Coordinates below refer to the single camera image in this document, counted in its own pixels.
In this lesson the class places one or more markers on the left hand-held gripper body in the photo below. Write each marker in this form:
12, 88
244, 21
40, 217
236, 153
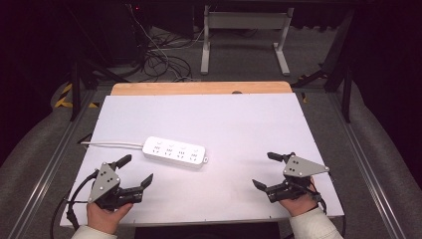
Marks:
104, 182

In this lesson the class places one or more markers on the yellow black hazard tape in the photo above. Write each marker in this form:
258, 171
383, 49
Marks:
63, 103

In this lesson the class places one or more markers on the white metal table frame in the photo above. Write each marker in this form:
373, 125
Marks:
245, 20

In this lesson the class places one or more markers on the person's right hand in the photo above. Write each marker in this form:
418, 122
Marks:
298, 205

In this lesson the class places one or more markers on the white power strip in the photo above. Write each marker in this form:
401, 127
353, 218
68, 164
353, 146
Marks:
174, 153

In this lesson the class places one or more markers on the person's left hand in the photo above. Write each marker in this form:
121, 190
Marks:
105, 217

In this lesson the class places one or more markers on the aluminium floor rail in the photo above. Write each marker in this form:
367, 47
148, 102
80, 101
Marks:
43, 179
368, 172

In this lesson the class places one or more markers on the black metal stand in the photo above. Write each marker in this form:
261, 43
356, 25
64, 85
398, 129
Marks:
346, 96
75, 93

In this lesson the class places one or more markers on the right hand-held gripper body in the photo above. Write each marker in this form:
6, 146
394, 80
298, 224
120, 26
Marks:
300, 167

